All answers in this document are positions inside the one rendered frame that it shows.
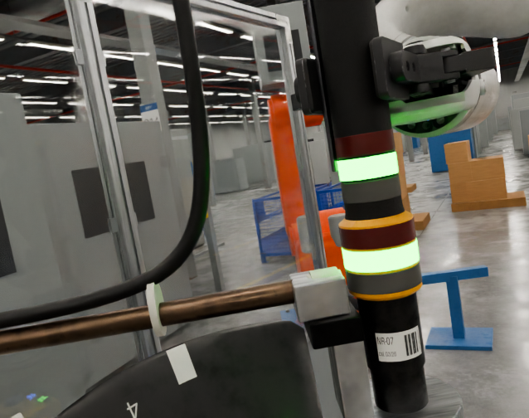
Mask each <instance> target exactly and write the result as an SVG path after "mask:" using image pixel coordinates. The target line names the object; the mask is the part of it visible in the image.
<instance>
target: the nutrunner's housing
mask: <svg viewBox="0 0 529 418"><path fill-rule="evenodd" d="M357 306H358V311H359V314H360V315H361V317H362V323H363V329H364V335H365V340H364V346H365V352H366V362H367V366H368V368H370V372H371V382H372V388H373V394H374V399H375V403H376V406H377V407H378V408H380V409H381V410H383V411H385V412H389V413H393V414H409V413H413V412H416V411H419V410H421V409H423V408H424V407H425V406H426V405H427V404H428V401H429V398H428V392H427V386H426V380H425V368H424V364H425V349H424V343H423V337H422V331H421V324H420V313H419V306H418V300H417V294H416V292H415V293H413V294H411V295H409V296H406V297H404V298H400V299H392V300H382V301H370V300H364V299H358V298H357Z"/></svg>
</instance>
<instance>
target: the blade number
mask: <svg viewBox="0 0 529 418"><path fill-rule="evenodd" d="M116 406H117V407H118V409H119V412H120V414H121V416H122V417H123V418H152V417H151V415H150V413H149V411H148V408H147V406H146V403H145V401H144V399H143V396H142V394H141V392H140V390H139V389H138V390H137V391H135V392H133V393H131V394H129V395H128V396H126V397H125V398H123V399H122V400H120V401H118V402H116Z"/></svg>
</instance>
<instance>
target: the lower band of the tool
mask: <svg viewBox="0 0 529 418"><path fill-rule="evenodd" d="M412 218H413V214H412V213H410V212H408V211H406V210H405V211H404V212H402V213H401V214H398V215H395V216H388V217H384V218H379V219H373V220H365V221H349V220H346V219H345V218H344V219H343V220H342V221H341V222H340V223H339V224H338V225H339V227H340V228H342V229H348V230H359V229H371V228H377V227H383V226H392V225H396V224H400V223H402V222H405V221H409V220H411V219H412ZM415 241H416V238H415V239H414V240H412V241H410V242H407V243H405V244H402V245H396V246H392V247H387V248H381V249H374V250H350V249H346V248H343V247H342V248H343V249H344V250H347V251H352V252H372V251H381V250H391V249H395V248H399V247H402V246H405V245H409V244H411V243H413V242H415ZM418 263H419V260H418V261H417V262H416V263H414V264H413V265H410V266H407V267H404V268H401V269H398V270H389V271H382V272H368V273H367V272H355V271H350V270H347V269H346V268H345V269H346V271H348V272H350V273H353V274H358V275H380V274H388V273H393V272H397V271H401V270H406V269H409V268H411V267H413V266H415V265H417V264H418ZM421 286H422V282H421V283H420V284H419V285H418V286H416V287H414V288H413V289H408V290H406V291H402V292H399V293H394V294H377V295H369V294H357V293H354V292H352V291H351V290H349V293H350V294H351V295H353V296H354V297H356V298H358V299H364V300H370V301H382V300H392V299H400V298H404V297H406V296H409V295H411V294H413V293H415V292H416V291H418V290H419V289H420V287H421Z"/></svg>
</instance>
